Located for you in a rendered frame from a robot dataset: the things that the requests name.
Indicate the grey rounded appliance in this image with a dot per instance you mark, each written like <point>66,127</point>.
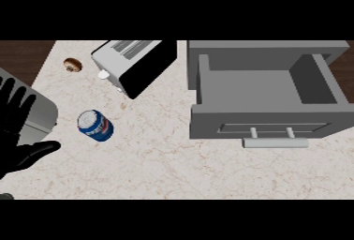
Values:
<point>38,114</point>

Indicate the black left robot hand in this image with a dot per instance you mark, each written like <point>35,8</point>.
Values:
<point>16,125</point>

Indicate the silver toaster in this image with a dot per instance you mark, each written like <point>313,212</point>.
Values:
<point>133,67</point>

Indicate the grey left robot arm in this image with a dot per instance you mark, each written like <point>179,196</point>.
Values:
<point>5,196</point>

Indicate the blue can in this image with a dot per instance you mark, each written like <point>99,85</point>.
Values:
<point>96,125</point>

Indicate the grey open drawer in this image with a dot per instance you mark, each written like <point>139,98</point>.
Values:
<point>269,106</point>

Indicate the brown round pastry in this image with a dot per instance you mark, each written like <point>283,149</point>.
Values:
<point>72,64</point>

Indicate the grey drawer cabinet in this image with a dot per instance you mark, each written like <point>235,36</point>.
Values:
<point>258,53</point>

